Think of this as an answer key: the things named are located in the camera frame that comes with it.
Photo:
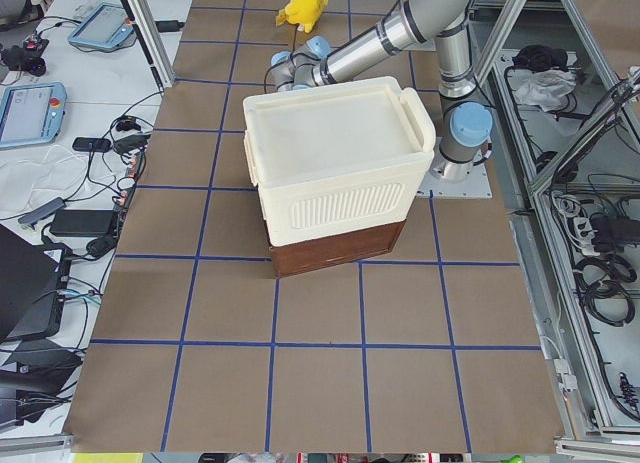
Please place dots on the black power adapter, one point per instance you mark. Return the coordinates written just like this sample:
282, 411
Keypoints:
81, 223

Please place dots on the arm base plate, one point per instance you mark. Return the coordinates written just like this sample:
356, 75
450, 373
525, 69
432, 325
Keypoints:
449, 180

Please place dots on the yellow plush toy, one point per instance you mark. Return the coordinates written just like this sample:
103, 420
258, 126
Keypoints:
302, 13

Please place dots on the blue teach pendant far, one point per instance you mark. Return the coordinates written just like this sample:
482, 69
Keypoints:
106, 29

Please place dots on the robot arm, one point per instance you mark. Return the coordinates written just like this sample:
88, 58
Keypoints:
425, 28

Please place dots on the blue teach pendant near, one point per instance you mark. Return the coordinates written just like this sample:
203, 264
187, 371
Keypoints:
32, 114

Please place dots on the blue teach pendant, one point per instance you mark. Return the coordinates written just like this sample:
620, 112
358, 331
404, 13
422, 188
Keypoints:
106, 29
32, 114

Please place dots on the white plastic storage box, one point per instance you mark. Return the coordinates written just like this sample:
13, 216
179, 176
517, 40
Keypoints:
307, 210

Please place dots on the dark wooden drawer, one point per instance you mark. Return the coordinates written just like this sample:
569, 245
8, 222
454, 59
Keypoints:
311, 255

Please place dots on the aluminium side frame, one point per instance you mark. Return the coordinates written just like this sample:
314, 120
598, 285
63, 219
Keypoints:
565, 78

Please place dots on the black laptop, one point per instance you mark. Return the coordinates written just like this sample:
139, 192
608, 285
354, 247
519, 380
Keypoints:
32, 278

